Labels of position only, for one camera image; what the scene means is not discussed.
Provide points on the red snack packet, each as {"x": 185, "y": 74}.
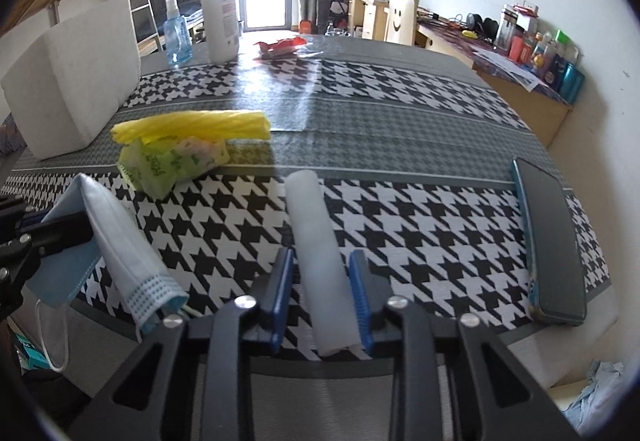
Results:
{"x": 277, "y": 48}

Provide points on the white papers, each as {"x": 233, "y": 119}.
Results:
{"x": 505, "y": 66}

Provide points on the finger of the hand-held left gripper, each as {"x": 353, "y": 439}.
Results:
{"x": 60, "y": 236}
{"x": 15, "y": 216}

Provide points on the black smartphone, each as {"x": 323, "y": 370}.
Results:
{"x": 550, "y": 241}

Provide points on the white foam box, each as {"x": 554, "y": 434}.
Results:
{"x": 70, "y": 81}

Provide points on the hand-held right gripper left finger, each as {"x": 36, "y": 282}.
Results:
{"x": 281, "y": 301}

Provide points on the white foam sheet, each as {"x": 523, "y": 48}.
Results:
{"x": 315, "y": 231}

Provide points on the yellow foam net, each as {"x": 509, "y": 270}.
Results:
{"x": 200, "y": 123}

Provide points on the wooden smiley face chair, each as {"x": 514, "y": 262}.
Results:
{"x": 400, "y": 21}

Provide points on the green tissue packet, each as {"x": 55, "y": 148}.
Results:
{"x": 155, "y": 168}

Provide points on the long wooden desk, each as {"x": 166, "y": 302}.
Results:
{"x": 530, "y": 111}

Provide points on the clear blue spray bottle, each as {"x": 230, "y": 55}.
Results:
{"x": 177, "y": 41}

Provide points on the group of bottles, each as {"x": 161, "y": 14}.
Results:
{"x": 555, "y": 66}

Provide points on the small yellow object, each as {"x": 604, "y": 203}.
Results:
{"x": 468, "y": 34}

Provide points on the white pump bottle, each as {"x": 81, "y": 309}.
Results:
{"x": 220, "y": 21}

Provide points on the blue face mask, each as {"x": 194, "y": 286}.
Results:
{"x": 60, "y": 271}
{"x": 125, "y": 246}

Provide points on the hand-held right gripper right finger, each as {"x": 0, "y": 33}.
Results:
{"x": 361, "y": 306}

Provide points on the black headphones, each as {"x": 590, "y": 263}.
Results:
{"x": 480, "y": 23}

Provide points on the blue patterned quilt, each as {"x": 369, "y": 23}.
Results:
{"x": 7, "y": 136}

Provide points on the teal cardboard box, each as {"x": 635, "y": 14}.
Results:
{"x": 27, "y": 351}

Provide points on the orange floor container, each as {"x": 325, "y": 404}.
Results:
{"x": 305, "y": 27}

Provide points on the light blue cloth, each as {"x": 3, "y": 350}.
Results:
{"x": 600, "y": 391}

